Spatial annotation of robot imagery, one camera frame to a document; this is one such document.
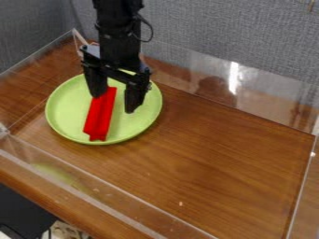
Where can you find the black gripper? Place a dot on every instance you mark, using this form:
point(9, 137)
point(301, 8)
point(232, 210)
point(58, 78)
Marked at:
point(97, 72)

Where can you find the clear acrylic corner bracket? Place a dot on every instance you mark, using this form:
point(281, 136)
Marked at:
point(80, 42)

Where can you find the clear acrylic enclosure walls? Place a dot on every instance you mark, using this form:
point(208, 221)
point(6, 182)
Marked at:
point(222, 169)

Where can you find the red star-profile carrot bar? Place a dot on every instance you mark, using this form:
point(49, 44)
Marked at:
point(98, 115)

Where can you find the black object under table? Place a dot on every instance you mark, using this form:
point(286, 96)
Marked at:
point(21, 215)

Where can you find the light green round plate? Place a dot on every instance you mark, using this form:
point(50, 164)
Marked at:
point(66, 108)

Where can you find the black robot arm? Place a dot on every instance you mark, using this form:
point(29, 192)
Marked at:
point(114, 58)

